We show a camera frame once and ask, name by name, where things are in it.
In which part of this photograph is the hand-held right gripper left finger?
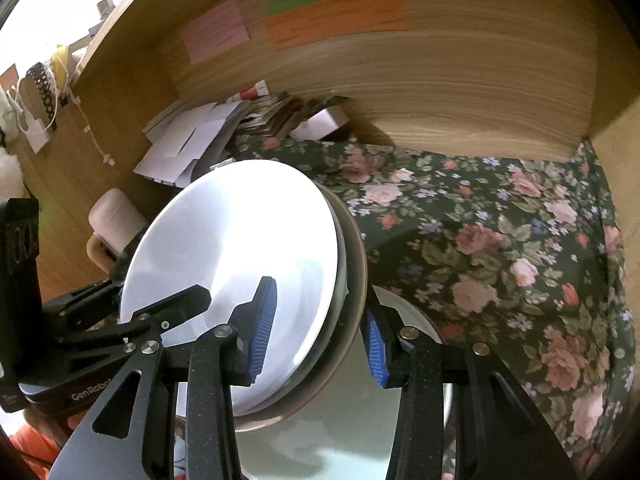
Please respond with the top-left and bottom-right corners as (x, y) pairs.
(50, 276), (279, 480)

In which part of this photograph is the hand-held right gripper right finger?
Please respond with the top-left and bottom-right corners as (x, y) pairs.
(361, 286), (581, 480)

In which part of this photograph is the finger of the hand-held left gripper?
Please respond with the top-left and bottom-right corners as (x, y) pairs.
(57, 284), (214, 356)
(42, 280), (126, 334)

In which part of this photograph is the brown plate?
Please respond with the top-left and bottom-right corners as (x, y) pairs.
(234, 180), (369, 433)

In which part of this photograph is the white plate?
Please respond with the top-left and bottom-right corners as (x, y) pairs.
(119, 160), (346, 416)

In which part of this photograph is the pale rounded container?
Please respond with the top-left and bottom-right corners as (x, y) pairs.
(87, 187), (149, 266)

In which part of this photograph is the mint green plate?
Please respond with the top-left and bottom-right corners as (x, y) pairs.
(172, 285), (456, 480)

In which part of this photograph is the white fluffy toy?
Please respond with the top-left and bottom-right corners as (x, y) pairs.
(0, 147), (26, 199)

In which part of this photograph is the white charger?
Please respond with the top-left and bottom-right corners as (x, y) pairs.
(24, 119), (53, 154)

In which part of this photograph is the orange garment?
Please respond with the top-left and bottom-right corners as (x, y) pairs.
(10, 427), (66, 467)

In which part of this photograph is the stack of white papers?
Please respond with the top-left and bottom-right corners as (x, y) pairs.
(132, 101), (251, 188)

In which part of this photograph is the dark floral tablecloth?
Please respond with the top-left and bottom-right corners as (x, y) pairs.
(227, 135), (636, 480)

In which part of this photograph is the black lace headband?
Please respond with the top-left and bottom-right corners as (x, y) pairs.
(25, 62), (59, 116)

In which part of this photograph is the stack of small cards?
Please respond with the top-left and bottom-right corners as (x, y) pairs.
(245, 92), (306, 139)

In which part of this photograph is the small white box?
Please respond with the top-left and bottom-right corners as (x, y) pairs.
(290, 96), (351, 141)

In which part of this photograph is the yellow hanging item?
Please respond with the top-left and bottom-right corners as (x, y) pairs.
(50, 45), (76, 77)

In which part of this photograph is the red and white tube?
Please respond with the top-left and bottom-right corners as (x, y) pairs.
(239, 80), (271, 101)

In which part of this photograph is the pink sticky note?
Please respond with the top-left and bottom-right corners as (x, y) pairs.
(180, 0), (252, 65)

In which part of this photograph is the orange sticky note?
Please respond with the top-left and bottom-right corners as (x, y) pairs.
(262, 0), (407, 51)

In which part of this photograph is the white cable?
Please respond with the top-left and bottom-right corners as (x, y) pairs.
(10, 45), (119, 167)

